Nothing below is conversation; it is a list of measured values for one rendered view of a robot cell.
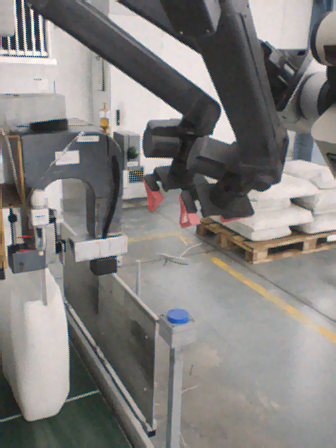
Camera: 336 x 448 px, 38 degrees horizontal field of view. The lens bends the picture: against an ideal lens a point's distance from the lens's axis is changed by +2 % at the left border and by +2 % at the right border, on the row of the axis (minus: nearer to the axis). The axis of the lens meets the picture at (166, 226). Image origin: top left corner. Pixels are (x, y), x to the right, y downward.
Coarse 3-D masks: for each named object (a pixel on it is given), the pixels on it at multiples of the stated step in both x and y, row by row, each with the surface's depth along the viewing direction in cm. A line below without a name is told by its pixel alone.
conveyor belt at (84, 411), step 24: (0, 360) 189; (72, 360) 189; (0, 384) 175; (72, 384) 176; (0, 408) 164; (72, 408) 164; (96, 408) 164; (0, 432) 153; (24, 432) 154; (48, 432) 154; (72, 432) 154; (96, 432) 154; (120, 432) 155
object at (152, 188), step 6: (150, 174) 102; (144, 180) 101; (150, 180) 101; (156, 180) 101; (150, 186) 99; (156, 186) 100; (150, 192) 103; (156, 192) 100; (150, 198) 104; (156, 198) 98; (162, 198) 99; (150, 204) 105; (156, 204) 101; (150, 210) 105
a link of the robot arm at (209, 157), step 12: (204, 144) 76; (216, 144) 77; (228, 144) 77; (192, 156) 79; (204, 156) 76; (216, 156) 76; (228, 156) 77; (192, 168) 79; (204, 168) 78; (216, 168) 78; (228, 168) 76; (240, 168) 77; (252, 180) 73; (264, 180) 72
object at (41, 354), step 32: (0, 288) 164; (32, 288) 150; (0, 320) 168; (32, 320) 144; (64, 320) 150; (32, 352) 147; (64, 352) 154; (32, 384) 151; (64, 384) 158; (32, 416) 156
